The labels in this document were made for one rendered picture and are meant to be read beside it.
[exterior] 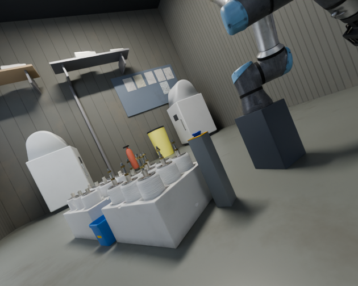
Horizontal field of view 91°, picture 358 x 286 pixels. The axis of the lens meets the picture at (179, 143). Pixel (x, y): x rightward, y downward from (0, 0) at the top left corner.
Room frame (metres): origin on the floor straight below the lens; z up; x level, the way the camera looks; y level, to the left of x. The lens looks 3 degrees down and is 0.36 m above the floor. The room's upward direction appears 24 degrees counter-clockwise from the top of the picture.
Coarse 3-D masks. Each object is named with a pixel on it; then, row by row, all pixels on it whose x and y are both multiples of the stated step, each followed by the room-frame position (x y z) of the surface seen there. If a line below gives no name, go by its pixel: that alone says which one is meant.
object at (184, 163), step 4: (180, 156) 0.83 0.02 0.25; (184, 156) 0.83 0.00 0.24; (188, 156) 0.85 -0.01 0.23; (172, 160) 0.85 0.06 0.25; (176, 160) 0.83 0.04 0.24; (180, 160) 0.82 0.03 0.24; (184, 160) 0.83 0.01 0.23; (188, 160) 0.84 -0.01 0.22; (176, 164) 0.83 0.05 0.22; (180, 164) 0.82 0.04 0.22; (184, 164) 0.82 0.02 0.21; (188, 164) 0.83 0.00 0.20; (192, 164) 0.85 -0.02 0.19; (180, 168) 0.83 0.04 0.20; (184, 168) 0.82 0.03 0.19; (188, 168) 0.83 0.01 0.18; (180, 172) 0.83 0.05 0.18
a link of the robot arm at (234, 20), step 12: (216, 0) 0.59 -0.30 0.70; (228, 0) 0.48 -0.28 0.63; (240, 0) 0.43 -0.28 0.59; (252, 0) 0.42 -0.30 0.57; (264, 0) 0.42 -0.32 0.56; (228, 12) 0.44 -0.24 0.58; (240, 12) 0.44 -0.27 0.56; (252, 12) 0.44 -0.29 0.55; (264, 12) 0.44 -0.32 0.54; (228, 24) 0.46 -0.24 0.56; (240, 24) 0.45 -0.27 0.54
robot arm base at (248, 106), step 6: (252, 90) 0.85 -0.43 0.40; (258, 90) 0.85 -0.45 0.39; (240, 96) 0.90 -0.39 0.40; (246, 96) 0.87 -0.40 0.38; (252, 96) 0.85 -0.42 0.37; (258, 96) 0.84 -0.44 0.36; (264, 96) 0.84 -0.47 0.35; (246, 102) 0.87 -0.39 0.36; (252, 102) 0.85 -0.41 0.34; (258, 102) 0.84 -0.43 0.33; (264, 102) 0.83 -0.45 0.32; (270, 102) 0.84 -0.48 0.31; (246, 108) 0.88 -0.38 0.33; (252, 108) 0.85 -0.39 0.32; (258, 108) 0.84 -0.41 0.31; (246, 114) 0.89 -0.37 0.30
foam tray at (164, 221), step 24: (192, 168) 0.81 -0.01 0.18; (168, 192) 0.64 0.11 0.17; (192, 192) 0.73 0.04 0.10; (120, 216) 0.73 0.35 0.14; (144, 216) 0.63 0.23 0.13; (168, 216) 0.60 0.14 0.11; (192, 216) 0.68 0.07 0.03; (120, 240) 0.79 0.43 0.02; (144, 240) 0.67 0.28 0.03; (168, 240) 0.59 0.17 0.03
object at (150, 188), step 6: (156, 174) 0.67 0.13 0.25; (144, 180) 0.64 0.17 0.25; (150, 180) 0.64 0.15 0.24; (156, 180) 0.65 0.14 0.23; (138, 186) 0.65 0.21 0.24; (144, 186) 0.64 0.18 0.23; (150, 186) 0.64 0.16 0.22; (156, 186) 0.65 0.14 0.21; (162, 186) 0.66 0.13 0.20; (144, 192) 0.64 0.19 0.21; (150, 192) 0.64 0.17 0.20; (156, 192) 0.64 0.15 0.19; (144, 198) 0.65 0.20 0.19; (150, 198) 0.64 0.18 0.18
